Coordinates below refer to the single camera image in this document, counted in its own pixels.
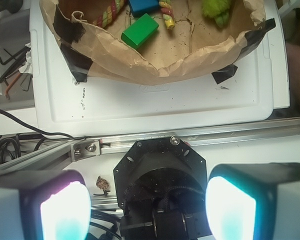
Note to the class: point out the green rectangular block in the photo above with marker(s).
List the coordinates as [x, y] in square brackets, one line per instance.
[140, 31]

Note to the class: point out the black allen keys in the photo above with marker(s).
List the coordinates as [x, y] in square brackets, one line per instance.
[11, 75]

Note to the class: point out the aluminium extrusion rail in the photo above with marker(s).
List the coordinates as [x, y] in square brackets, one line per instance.
[267, 141]

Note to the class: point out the brown paper bag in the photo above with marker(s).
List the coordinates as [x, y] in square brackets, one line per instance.
[196, 46]

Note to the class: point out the green plush toy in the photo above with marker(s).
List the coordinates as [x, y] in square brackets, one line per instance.
[218, 10]

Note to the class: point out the blue rectangular block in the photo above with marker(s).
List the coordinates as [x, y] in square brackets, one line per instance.
[140, 7]

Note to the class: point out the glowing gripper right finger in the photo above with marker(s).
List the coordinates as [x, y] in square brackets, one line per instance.
[259, 201]

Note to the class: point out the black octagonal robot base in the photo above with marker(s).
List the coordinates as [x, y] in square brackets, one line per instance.
[160, 185]

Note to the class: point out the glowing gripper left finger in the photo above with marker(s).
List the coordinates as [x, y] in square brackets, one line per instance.
[43, 205]

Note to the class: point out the multicolour twisted rope toy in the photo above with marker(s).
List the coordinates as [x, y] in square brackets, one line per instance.
[111, 12]

